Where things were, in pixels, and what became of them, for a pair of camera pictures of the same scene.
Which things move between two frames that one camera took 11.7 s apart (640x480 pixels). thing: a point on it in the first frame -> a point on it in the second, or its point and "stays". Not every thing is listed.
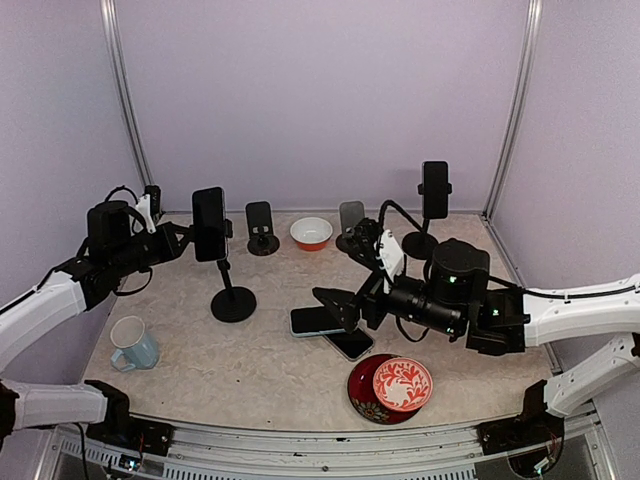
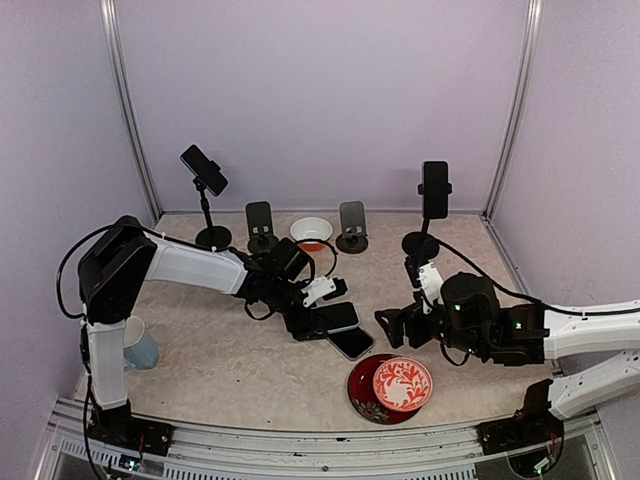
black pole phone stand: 418,245 stays
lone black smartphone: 209,223 -> 204,169
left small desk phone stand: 261,241 stays
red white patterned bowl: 402,384 stays
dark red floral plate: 363,395 stays
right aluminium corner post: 520,104 stays
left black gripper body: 129,258 -> 294,323
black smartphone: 435,189 stays
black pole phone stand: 232,304 -> 211,237
